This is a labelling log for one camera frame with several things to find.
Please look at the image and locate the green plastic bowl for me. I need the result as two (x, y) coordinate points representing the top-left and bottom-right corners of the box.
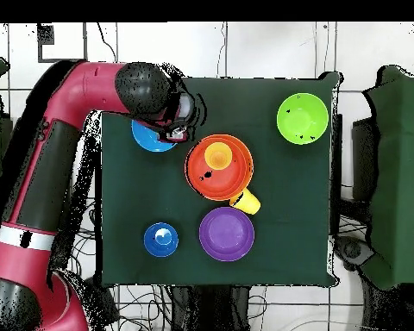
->
(276, 92), (329, 146)

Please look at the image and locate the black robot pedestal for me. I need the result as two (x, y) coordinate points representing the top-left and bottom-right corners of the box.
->
(172, 285), (251, 331)

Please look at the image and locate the thin black floor cable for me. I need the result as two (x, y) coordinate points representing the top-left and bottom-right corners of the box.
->
(96, 22), (118, 64)
(216, 22), (228, 78)

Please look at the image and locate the pale yellow ribbed cup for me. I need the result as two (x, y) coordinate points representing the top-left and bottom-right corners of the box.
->
(204, 141), (234, 171)

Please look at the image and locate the yellow plastic cup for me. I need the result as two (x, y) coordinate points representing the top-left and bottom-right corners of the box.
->
(229, 187), (262, 215)

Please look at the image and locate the black square floor frame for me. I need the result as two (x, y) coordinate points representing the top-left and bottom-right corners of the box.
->
(36, 22), (90, 64)

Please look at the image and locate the dark green table cloth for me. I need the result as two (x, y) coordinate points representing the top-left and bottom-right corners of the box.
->
(97, 67), (342, 289)

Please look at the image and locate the light blue plastic bowl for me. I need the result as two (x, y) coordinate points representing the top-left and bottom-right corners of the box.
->
(130, 119), (178, 153)

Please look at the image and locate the red plastic bowl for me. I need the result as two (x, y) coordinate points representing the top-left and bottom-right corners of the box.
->
(185, 138), (250, 202)

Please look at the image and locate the purple plastic bowl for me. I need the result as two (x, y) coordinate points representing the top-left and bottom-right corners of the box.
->
(198, 206), (256, 262)

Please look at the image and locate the large orange plastic bowl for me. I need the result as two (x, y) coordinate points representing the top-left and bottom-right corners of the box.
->
(206, 134), (255, 194)

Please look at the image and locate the small dark blue bowl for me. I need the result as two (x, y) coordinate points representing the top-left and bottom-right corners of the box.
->
(143, 222), (179, 259)

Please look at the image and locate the black power box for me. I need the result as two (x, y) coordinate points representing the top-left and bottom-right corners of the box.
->
(85, 277), (120, 327)

